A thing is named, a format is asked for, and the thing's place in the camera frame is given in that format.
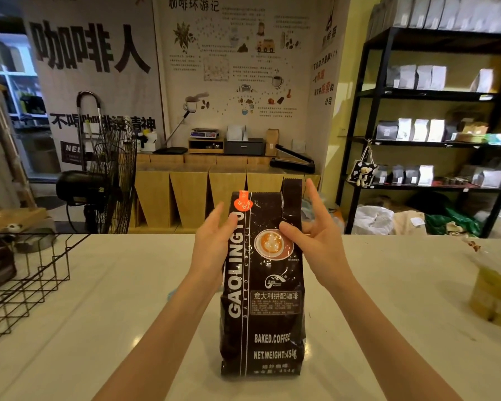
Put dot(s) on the person's right hand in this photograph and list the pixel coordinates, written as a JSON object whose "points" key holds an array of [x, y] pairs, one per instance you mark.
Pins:
{"points": [[325, 250]]}

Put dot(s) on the person's left hand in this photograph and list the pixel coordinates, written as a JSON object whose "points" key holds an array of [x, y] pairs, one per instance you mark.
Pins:
{"points": [[211, 250]]}

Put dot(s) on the black coffee bag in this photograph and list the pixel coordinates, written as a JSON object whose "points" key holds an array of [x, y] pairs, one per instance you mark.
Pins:
{"points": [[271, 321]]}

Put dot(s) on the black arm stand with base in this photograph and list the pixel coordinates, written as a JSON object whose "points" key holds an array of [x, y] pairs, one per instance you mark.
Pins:
{"points": [[170, 150]]}

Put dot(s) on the person's left forearm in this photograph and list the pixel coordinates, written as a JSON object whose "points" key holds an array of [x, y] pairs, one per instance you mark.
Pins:
{"points": [[163, 350]]}

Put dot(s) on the person's right forearm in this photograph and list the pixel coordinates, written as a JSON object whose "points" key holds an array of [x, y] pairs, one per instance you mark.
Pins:
{"points": [[384, 350]]}

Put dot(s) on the clear plastic bag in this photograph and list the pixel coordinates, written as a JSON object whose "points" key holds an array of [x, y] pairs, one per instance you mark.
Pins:
{"points": [[337, 223]]}

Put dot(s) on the hanging bag with toy bear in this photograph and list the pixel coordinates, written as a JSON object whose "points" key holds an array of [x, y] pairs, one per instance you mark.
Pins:
{"points": [[362, 175]]}

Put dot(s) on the green plastic bag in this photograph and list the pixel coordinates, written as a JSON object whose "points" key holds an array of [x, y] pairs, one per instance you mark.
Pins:
{"points": [[463, 223]]}

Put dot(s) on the white plastic sack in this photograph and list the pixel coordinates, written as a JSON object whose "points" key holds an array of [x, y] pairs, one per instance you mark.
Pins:
{"points": [[371, 221]]}

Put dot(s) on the wooden panelled sideboard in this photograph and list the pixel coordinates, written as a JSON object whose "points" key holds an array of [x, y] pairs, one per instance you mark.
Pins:
{"points": [[192, 196]]}

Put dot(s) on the black heat sealer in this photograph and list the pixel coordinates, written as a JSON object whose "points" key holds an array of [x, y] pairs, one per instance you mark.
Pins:
{"points": [[292, 166]]}

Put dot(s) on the small dark grey packet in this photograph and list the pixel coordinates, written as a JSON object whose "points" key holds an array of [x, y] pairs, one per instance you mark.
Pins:
{"points": [[398, 175], [412, 175], [382, 175]]}

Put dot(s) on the small wooden open box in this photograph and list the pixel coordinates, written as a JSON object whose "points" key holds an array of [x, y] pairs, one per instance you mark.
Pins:
{"points": [[206, 151]]}

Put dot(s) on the black sack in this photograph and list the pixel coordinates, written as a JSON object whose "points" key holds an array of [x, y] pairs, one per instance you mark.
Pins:
{"points": [[426, 202]]}

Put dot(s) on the small digital scale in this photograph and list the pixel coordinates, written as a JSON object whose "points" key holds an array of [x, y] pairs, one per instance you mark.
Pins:
{"points": [[205, 134]]}

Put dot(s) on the brown paper box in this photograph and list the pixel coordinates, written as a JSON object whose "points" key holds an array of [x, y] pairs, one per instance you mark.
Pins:
{"points": [[272, 142]]}

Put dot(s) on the white paper bags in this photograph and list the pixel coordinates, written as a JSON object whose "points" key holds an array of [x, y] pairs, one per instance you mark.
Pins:
{"points": [[237, 132]]}

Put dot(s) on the white container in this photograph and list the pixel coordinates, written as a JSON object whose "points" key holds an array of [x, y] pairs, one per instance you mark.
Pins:
{"points": [[149, 142]]}

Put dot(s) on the small white packet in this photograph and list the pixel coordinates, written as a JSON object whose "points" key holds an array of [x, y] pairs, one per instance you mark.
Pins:
{"points": [[426, 175]]}

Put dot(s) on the wide grey labelled packet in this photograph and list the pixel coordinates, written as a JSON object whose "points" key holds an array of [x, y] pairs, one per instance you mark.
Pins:
{"points": [[387, 131]]}

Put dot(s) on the black floor fan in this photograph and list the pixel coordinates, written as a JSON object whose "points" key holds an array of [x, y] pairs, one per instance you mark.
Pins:
{"points": [[81, 187]]}

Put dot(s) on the row of small jars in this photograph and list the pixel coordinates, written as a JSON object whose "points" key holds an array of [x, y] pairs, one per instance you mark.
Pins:
{"points": [[456, 181]]}

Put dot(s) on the small brown wrapper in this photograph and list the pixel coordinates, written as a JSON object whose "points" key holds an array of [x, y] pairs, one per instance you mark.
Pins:
{"points": [[474, 246]]}

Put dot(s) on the dark paper packet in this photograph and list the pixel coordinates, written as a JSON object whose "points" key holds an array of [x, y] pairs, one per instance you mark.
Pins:
{"points": [[450, 132]]}

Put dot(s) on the plastic cup of green drink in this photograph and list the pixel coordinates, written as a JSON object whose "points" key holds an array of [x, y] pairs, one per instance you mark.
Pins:
{"points": [[492, 296]]}

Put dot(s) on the grey metal bowl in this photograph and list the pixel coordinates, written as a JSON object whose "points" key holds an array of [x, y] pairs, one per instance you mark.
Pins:
{"points": [[35, 242]]}

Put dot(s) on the pile of pale packets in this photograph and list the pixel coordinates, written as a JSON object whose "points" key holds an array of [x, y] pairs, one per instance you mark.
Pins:
{"points": [[490, 177]]}

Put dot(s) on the black metal shelf rack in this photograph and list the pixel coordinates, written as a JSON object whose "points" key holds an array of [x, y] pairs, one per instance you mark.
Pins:
{"points": [[421, 94]]}

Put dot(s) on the grey paper packet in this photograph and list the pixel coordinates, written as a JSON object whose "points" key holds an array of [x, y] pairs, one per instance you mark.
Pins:
{"points": [[393, 77]]}

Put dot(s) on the yellow cardboard box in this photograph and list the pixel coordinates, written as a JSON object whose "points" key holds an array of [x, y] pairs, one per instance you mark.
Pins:
{"points": [[472, 131]]}

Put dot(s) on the wooden board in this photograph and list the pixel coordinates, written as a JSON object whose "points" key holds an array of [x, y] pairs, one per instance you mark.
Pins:
{"points": [[16, 219]]}

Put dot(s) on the small panda figure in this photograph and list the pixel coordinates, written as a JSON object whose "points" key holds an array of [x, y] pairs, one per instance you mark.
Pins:
{"points": [[13, 228]]}

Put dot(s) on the metal hand trolley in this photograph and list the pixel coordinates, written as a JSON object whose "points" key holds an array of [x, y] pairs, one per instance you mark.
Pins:
{"points": [[87, 92]]}

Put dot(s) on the green flat box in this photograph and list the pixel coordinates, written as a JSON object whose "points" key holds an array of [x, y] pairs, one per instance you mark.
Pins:
{"points": [[498, 139]]}

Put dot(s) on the white banner with black letters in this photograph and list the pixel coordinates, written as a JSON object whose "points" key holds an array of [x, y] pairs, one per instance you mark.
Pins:
{"points": [[46, 91]]}

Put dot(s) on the leaning white paper packet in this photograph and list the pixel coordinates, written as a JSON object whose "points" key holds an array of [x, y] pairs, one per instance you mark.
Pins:
{"points": [[483, 81]]}

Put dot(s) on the wooden ladder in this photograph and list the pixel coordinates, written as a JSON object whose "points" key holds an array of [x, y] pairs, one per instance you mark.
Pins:
{"points": [[8, 137]]}

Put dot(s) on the white display shelf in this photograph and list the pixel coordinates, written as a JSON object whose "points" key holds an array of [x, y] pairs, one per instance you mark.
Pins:
{"points": [[21, 75]]}

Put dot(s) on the row of white packets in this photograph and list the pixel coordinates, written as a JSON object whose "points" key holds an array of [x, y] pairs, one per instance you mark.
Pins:
{"points": [[442, 12]]}

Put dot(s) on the illustrated wall poster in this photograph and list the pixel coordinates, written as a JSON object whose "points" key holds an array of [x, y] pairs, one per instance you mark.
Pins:
{"points": [[234, 100]]}

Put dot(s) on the narrow wall poster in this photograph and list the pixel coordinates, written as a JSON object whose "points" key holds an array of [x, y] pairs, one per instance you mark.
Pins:
{"points": [[330, 79]]}

